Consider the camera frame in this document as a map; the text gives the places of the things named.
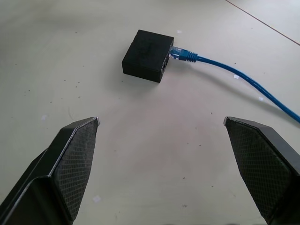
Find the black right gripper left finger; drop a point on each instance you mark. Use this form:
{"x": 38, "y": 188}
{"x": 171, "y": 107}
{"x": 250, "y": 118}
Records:
{"x": 58, "y": 164}

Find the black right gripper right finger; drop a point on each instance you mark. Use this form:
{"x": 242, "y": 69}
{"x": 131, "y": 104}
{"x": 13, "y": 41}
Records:
{"x": 264, "y": 164}

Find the black network switch box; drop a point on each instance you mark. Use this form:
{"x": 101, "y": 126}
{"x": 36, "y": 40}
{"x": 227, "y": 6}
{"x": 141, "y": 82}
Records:
{"x": 147, "y": 56}

